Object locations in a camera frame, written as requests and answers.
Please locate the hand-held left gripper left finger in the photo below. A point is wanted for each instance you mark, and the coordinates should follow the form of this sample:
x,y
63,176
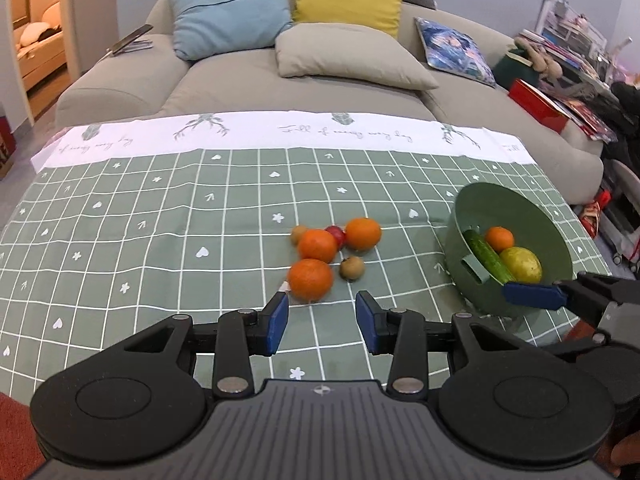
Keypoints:
x,y
277,322

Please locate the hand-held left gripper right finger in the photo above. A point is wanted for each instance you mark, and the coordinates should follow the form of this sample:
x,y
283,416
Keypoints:
x,y
365,322

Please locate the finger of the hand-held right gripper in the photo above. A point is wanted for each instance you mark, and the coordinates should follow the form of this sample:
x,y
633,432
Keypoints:
x,y
532,296

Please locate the large orange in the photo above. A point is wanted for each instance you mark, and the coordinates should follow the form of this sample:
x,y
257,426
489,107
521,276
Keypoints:
x,y
363,233
310,280
318,245

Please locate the green plastic bowl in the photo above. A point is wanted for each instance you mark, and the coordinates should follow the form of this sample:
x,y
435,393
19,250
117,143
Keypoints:
x,y
500,205

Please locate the yellow-green mango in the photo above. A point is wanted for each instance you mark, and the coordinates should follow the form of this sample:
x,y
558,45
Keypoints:
x,y
522,264

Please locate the small brown fruit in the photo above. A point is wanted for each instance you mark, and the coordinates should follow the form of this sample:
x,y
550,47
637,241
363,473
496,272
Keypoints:
x,y
352,267
298,234

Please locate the green cucumber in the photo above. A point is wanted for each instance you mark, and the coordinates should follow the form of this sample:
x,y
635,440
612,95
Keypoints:
x,y
487,256

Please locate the small orange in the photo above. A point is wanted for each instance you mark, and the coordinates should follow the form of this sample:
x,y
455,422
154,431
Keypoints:
x,y
500,238

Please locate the small red fruit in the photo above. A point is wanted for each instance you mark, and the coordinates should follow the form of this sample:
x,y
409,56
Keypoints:
x,y
337,234

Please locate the red snack bag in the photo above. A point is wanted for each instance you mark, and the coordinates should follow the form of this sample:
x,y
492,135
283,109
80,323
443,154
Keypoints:
x,y
594,215

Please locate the green checkered tablecloth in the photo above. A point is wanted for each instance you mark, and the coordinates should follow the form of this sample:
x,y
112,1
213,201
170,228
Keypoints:
x,y
150,210

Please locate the red book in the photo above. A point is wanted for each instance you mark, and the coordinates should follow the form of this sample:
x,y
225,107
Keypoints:
x,y
537,106

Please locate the pile of magazines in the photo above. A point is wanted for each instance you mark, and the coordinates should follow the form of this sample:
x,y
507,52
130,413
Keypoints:
x,y
580,105

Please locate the dark green bag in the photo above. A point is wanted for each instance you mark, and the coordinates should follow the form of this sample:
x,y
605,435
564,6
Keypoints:
x,y
512,69

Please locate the beige sofa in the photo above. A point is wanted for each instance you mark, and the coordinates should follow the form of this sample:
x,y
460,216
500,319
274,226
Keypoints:
x,y
225,90

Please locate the blue printed cushion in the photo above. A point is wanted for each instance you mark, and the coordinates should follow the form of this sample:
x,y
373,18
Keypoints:
x,y
452,50

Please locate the beige cushion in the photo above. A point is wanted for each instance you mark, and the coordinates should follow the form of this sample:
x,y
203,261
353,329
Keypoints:
x,y
350,57

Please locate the white storage rack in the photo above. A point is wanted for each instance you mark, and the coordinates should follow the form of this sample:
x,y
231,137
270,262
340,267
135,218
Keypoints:
x,y
567,25

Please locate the red carpet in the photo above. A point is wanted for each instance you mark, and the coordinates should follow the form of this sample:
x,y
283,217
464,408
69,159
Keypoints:
x,y
17,435

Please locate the light blue cushion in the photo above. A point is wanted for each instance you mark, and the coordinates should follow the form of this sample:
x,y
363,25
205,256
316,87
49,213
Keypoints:
x,y
230,10

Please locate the tablet with stand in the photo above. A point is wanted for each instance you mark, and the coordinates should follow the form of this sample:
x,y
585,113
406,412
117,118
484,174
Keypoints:
x,y
129,40

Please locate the wooden bed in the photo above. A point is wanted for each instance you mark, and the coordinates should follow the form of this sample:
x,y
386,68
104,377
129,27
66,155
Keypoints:
x,y
42,50

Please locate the white metal frame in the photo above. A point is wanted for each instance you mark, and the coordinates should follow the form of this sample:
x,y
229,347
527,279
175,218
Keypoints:
x,y
622,210

